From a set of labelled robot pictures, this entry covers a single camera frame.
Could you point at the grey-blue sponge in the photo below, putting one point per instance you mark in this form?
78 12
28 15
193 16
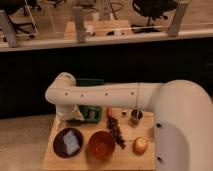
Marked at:
71 143

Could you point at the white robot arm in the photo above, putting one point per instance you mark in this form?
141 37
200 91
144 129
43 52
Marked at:
183 115

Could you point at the red bowl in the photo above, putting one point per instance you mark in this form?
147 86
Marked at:
101 145

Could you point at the orange carrot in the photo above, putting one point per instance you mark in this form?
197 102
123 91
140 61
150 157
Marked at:
109 112

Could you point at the small block in tray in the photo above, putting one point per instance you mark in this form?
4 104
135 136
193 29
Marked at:
90 114

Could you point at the green plastic tray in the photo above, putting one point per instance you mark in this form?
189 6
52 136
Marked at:
83 109

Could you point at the metal cup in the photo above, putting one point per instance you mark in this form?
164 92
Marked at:
136 116

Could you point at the bunch of dark grapes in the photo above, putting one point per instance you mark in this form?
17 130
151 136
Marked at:
114 129

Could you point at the yellow-red apple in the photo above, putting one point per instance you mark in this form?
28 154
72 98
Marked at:
140 145

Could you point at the grey post middle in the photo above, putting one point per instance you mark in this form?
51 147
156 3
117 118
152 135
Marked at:
79 24

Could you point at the grey post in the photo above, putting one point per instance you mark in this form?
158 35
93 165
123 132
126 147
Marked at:
8 31
79 24
174 28

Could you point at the grey post right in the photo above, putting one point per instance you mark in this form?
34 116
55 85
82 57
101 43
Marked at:
174 28

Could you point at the grey post left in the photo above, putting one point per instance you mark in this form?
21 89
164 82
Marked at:
8 31

